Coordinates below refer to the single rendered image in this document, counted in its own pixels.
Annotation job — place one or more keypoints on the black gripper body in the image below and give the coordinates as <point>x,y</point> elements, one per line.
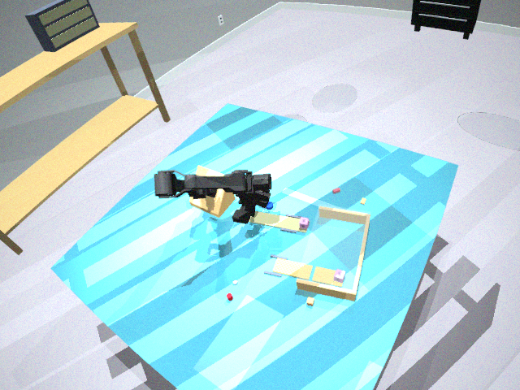
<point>243,214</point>

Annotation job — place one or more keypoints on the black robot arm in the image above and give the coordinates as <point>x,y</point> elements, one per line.
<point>166,185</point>

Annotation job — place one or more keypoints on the purple letter cube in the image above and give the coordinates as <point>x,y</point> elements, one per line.
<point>304,223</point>

